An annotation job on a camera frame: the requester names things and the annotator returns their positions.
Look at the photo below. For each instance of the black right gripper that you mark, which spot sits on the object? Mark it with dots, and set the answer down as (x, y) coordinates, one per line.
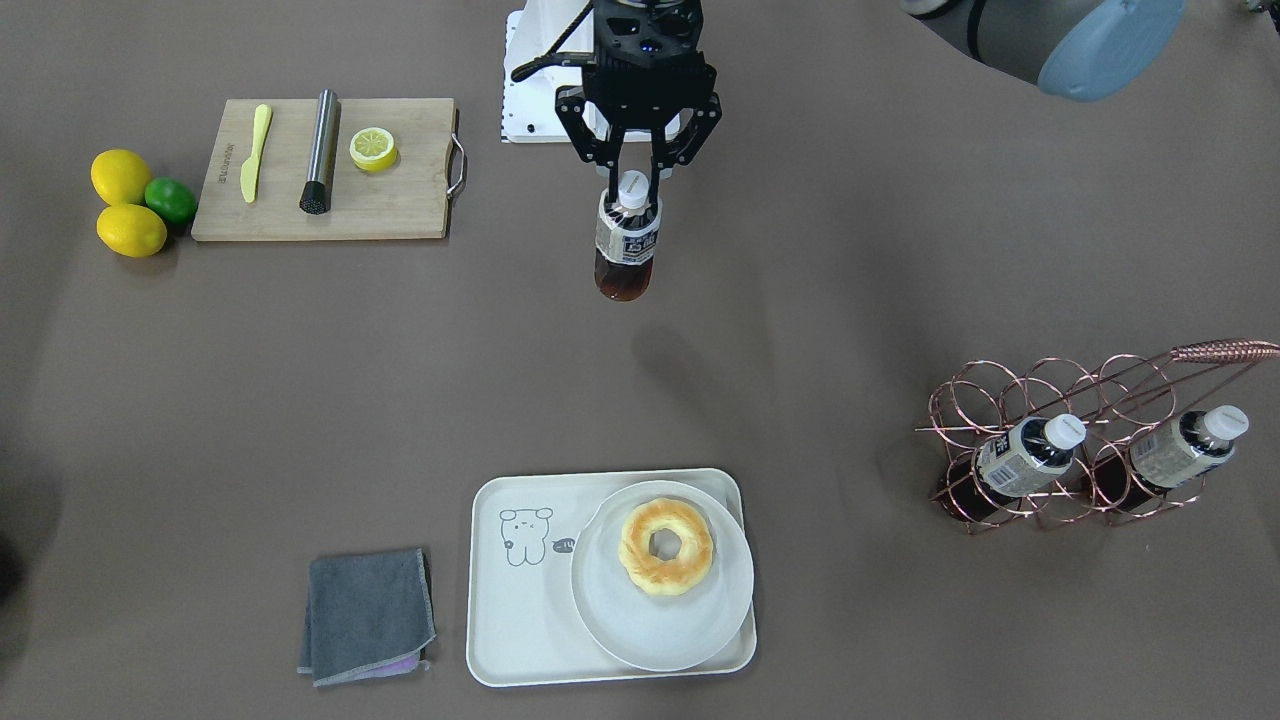
(578, 122)

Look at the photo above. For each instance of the dark tea bottle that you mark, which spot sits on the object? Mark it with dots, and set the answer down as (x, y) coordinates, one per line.
(626, 237)

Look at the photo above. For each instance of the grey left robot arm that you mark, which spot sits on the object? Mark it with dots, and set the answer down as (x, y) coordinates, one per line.
(913, 104)

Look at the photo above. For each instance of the cream serving tray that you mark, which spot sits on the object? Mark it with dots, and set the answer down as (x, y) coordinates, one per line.
(523, 627)

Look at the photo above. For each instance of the tea bottle in rack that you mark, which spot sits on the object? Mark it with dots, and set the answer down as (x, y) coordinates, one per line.
(1167, 458)
(1011, 466)

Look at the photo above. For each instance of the bamboo cutting board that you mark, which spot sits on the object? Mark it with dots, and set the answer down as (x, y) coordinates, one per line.
(409, 201)

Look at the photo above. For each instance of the lemon half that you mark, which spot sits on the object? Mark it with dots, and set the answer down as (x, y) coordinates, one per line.
(373, 149)

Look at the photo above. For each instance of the steel muddler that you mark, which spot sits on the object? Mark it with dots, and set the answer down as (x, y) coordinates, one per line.
(316, 194)

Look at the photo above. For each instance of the yellow plastic knife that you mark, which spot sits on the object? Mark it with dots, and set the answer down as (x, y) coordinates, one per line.
(249, 172)

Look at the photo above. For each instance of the glazed donut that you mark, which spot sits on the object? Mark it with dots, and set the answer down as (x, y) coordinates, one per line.
(666, 577)

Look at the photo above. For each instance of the green lime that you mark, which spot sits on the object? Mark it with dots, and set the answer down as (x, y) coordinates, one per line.
(172, 200)

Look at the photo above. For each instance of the white plate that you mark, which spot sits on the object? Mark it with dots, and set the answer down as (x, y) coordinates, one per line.
(663, 634)

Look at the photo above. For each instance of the yellow lemon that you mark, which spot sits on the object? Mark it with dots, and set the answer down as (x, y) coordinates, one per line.
(120, 177)
(132, 230)

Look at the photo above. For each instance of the grey folded cloth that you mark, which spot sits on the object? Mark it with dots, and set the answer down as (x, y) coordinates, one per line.
(367, 616)

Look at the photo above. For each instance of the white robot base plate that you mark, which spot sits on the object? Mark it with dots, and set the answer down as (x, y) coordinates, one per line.
(533, 77)

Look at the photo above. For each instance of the copper wire bottle rack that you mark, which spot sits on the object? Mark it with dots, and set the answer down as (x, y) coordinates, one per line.
(1127, 399)

